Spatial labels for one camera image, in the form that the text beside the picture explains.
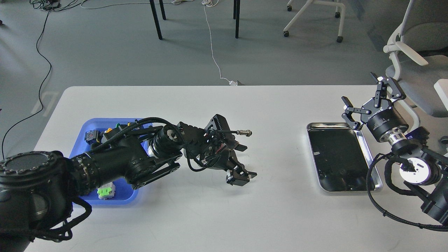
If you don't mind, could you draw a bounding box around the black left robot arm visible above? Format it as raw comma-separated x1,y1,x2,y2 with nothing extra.
0,114,257,252

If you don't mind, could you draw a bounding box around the black table leg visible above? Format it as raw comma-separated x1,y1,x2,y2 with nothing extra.
233,0,240,39
149,0,166,40

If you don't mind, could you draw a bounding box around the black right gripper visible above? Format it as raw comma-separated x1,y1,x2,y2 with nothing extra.
341,72,409,142

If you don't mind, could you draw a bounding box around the yellow push button switch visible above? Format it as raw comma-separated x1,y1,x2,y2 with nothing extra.
84,128,112,145

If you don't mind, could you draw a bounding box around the white floor cable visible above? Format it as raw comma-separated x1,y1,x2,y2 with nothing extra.
80,0,238,86

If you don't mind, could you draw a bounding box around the blue plastic tray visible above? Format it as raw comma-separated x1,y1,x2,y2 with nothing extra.
69,118,139,206

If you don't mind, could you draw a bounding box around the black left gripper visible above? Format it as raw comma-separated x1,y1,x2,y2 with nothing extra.
201,114,258,186

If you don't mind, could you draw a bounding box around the grey white office chair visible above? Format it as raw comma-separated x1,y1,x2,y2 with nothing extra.
383,0,448,118

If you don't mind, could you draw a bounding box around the black table leg right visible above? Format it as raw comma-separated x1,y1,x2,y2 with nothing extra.
233,0,240,39

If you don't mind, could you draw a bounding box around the white chair base with castors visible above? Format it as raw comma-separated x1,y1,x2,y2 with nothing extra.
283,0,346,43

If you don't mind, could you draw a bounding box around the shiny metal tray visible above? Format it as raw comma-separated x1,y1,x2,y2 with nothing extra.
307,122,383,193

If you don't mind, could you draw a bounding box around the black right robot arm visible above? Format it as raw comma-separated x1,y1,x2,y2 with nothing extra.
341,73,448,232

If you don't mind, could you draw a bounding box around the black floor cable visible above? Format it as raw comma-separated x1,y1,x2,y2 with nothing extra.
0,0,81,160

